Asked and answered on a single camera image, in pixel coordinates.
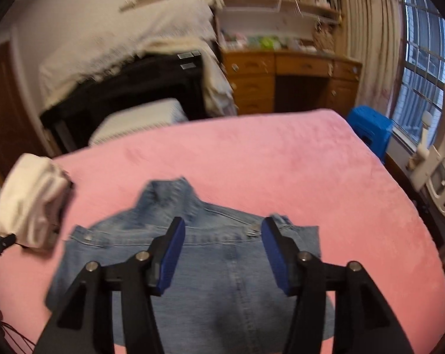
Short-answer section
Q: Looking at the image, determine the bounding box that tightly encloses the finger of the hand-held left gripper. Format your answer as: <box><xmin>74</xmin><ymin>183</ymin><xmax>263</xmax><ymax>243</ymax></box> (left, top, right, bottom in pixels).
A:
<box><xmin>0</xmin><ymin>233</ymin><xmax>17</xmax><ymax>262</ymax></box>

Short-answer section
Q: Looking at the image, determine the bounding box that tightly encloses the pink blanket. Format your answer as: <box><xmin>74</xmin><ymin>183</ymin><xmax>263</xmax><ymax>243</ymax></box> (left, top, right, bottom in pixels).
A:
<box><xmin>0</xmin><ymin>109</ymin><xmax>445</xmax><ymax>354</ymax></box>

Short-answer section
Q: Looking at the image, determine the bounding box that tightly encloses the blue denim jacket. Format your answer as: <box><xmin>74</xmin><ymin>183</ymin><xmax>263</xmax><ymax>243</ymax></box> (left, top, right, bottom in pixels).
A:
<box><xmin>45</xmin><ymin>177</ymin><xmax>337</xmax><ymax>354</ymax></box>

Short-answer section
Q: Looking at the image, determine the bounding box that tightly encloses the wooden desk with drawers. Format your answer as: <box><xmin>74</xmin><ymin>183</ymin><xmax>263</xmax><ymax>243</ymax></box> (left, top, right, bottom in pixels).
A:
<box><xmin>220</xmin><ymin>50</ymin><xmax>363</xmax><ymax>117</ymax></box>

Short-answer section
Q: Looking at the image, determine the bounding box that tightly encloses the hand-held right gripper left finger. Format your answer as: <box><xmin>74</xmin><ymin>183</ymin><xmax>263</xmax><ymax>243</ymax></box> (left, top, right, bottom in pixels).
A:
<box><xmin>32</xmin><ymin>217</ymin><xmax>187</xmax><ymax>354</ymax></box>

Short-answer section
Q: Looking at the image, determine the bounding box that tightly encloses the white pillow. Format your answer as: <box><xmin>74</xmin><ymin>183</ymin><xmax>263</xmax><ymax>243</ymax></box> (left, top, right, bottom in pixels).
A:
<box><xmin>89</xmin><ymin>98</ymin><xmax>189</xmax><ymax>146</ymax></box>

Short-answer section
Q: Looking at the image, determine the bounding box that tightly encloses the cream cloth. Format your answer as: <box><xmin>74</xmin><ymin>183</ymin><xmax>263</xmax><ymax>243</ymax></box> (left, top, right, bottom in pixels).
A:
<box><xmin>200</xmin><ymin>40</ymin><xmax>238</xmax><ymax>117</ymax></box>

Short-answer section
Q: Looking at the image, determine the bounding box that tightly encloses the beige curtain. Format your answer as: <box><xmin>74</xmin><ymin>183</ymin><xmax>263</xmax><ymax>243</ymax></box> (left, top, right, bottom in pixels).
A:
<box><xmin>338</xmin><ymin>0</ymin><xmax>409</xmax><ymax>126</ymax></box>

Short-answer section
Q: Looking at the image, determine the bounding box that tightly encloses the blue plastic stool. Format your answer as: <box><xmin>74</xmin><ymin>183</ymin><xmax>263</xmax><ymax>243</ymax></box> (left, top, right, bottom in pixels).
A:
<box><xmin>346</xmin><ymin>105</ymin><xmax>394</xmax><ymax>163</ymax></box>

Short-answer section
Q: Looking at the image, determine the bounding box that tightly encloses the beige folded garment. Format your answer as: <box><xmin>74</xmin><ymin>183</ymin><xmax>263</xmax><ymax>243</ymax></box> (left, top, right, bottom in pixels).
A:
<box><xmin>38</xmin><ymin>177</ymin><xmax>66</xmax><ymax>249</ymax></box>

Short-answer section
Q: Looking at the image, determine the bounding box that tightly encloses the black piano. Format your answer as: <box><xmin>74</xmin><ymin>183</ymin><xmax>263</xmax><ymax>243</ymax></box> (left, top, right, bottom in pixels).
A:
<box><xmin>40</xmin><ymin>48</ymin><xmax>208</xmax><ymax>155</ymax></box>

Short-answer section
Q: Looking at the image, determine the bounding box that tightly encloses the white lace cover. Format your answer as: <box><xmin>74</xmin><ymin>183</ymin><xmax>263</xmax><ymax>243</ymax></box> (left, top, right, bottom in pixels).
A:
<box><xmin>38</xmin><ymin>0</ymin><xmax>217</xmax><ymax>107</ymax></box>

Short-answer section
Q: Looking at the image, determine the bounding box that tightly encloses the wooden bookshelf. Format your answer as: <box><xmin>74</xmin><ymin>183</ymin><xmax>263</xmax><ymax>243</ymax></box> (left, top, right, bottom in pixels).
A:
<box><xmin>208</xmin><ymin>0</ymin><xmax>346</xmax><ymax>50</ymax></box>

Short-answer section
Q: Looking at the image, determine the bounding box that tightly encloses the woven bag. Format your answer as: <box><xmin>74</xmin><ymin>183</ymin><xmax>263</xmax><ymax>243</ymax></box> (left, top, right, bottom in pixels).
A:
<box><xmin>313</xmin><ymin>22</ymin><xmax>335</xmax><ymax>50</ymax></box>

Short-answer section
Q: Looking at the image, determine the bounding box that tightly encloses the white office chair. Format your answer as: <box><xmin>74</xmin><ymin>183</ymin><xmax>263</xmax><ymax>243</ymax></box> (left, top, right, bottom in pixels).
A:
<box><xmin>407</xmin><ymin>74</ymin><xmax>445</xmax><ymax>225</ymax></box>

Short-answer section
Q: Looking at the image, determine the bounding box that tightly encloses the brown wooden door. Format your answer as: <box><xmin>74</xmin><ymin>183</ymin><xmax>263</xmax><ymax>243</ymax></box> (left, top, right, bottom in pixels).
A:
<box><xmin>0</xmin><ymin>40</ymin><xmax>46</xmax><ymax>189</ymax></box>

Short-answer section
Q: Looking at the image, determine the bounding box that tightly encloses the barred window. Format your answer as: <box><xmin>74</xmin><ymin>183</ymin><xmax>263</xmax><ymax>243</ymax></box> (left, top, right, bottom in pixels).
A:
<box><xmin>388</xmin><ymin>0</ymin><xmax>445</xmax><ymax>148</ymax></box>

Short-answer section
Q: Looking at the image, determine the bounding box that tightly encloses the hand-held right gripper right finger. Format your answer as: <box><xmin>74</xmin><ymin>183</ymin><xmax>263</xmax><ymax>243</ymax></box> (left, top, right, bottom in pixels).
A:
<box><xmin>261</xmin><ymin>217</ymin><xmax>416</xmax><ymax>354</ymax></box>

